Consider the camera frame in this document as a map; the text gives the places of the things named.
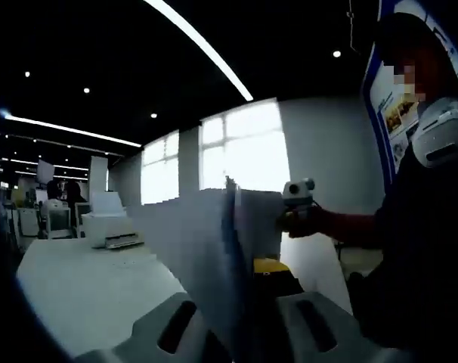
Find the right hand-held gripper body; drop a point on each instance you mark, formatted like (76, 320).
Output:
(299, 193)

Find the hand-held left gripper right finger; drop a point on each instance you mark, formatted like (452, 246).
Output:
(289, 325)

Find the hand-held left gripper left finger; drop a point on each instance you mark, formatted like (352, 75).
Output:
(157, 340)

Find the stack of printing papers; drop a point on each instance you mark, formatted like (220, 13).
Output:
(183, 234)

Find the person's right hand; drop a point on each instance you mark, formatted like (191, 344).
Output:
(310, 223)

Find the large bright window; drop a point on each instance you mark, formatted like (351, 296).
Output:
(248, 151)

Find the white printer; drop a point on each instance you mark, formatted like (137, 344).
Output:
(108, 227)

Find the person in dark shirt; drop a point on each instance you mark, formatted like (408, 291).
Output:
(421, 246)

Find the narrow bright window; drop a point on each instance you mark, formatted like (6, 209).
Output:
(159, 170)

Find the white chest device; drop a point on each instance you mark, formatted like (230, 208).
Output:
(437, 136)

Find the white office chair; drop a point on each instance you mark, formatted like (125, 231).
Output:
(59, 223)

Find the long ceiling light strip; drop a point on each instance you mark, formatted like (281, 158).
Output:
(202, 47)
(70, 130)

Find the person's head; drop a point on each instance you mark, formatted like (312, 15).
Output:
(406, 41)

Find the white hanging board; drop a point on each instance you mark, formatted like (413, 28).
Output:
(45, 171)

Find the blue wall poster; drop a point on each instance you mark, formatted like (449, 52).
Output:
(387, 113)

